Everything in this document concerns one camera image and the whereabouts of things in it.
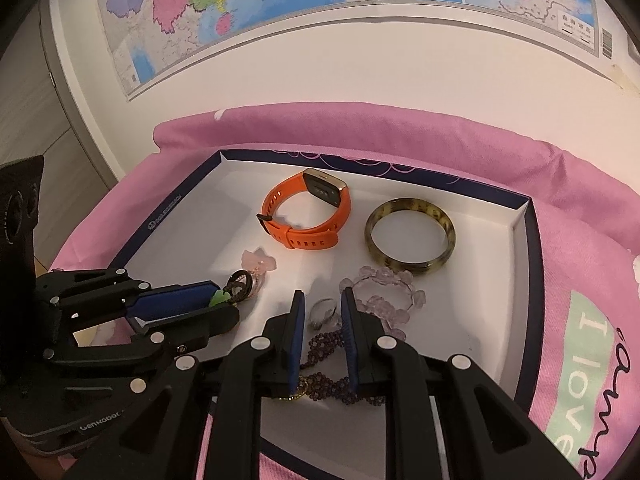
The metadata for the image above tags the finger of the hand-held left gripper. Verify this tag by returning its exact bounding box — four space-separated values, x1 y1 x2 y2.
44 306 242 377
34 266 222 334

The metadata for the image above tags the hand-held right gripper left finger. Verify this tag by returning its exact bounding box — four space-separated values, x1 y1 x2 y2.
62 289 307 480

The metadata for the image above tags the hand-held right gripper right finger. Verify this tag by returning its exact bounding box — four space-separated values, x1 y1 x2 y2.
341 289 583 480

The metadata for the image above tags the purple bead necklace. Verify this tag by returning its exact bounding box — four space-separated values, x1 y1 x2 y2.
274 327 387 406

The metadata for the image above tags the dark blue jewelry box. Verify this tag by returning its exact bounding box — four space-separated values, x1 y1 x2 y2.
102 147 544 480

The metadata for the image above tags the tortoiseshell bangle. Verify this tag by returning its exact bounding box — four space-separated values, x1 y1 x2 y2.
363 198 457 276

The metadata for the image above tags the orange smart watch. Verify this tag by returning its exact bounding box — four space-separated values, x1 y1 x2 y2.
256 167 353 251

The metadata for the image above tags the pink flower hair clip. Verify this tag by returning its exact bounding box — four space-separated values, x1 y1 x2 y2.
241 246 279 277

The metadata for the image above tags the grey cabinet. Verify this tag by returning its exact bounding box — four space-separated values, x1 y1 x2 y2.
0 5 127 202

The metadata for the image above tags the pink printed blanket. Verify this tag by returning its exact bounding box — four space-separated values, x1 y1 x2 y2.
50 101 640 480

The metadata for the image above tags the silver ring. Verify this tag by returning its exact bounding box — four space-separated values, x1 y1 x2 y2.
308 298 344 331

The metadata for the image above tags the pink crystal bead bracelet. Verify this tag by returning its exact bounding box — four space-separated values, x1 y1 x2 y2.
338 265 428 342

